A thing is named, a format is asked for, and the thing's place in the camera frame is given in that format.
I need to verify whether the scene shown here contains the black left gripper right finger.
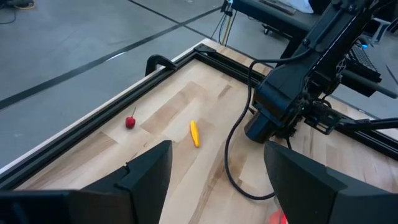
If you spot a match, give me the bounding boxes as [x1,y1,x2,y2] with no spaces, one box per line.
[263,140,398,224]

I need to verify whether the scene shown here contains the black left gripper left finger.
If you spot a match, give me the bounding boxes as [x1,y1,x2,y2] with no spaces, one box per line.
[0,139,174,224]

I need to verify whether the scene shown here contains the red toy strawberry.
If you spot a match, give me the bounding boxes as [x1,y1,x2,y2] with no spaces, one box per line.
[267,208,289,224]

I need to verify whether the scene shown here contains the small red toy cherry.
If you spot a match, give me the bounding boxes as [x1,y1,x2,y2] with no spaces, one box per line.
[124,107,137,130]

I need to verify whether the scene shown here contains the small yellow toy banana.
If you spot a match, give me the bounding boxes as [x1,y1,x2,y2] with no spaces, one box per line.
[190,119,201,149]

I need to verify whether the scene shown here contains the black stand pole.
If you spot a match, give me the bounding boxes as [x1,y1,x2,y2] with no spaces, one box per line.
[340,68,398,100]

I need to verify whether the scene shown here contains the backlit black keyboard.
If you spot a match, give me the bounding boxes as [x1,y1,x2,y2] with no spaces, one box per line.
[349,43,384,83]

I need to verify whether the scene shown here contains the black aluminium table frame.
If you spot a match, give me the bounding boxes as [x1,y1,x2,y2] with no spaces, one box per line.
[0,43,398,190]

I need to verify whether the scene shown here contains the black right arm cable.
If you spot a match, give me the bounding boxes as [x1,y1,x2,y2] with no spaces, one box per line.
[223,46,313,202]

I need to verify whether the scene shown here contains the black frame clamp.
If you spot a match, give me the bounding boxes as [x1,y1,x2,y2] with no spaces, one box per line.
[144,54,178,77]

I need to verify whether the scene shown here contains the yellow cable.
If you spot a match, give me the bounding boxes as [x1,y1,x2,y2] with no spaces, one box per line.
[217,12,234,47]

